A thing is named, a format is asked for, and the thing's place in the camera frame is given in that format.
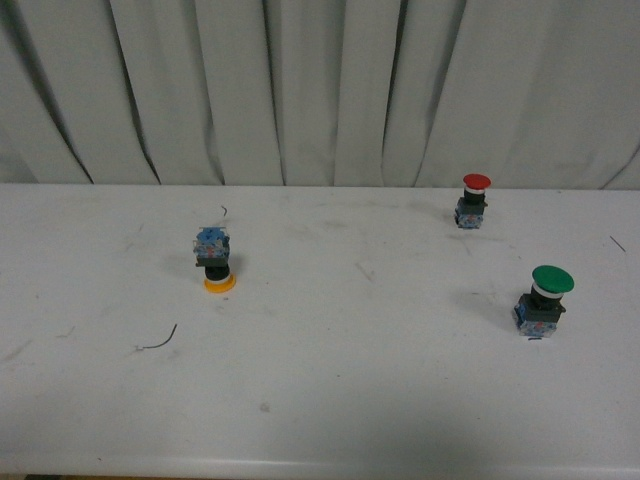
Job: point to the yellow push button switch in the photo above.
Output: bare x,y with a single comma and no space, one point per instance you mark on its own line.
212,253

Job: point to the red push button switch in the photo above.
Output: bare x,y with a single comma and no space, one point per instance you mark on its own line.
469,211

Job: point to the curved black wire scrap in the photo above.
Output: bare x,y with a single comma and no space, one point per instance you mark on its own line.
138,348

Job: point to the green push button switch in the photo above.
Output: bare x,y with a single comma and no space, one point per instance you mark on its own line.
538,312

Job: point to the thin wire scrap right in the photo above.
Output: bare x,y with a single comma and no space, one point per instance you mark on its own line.
617,244

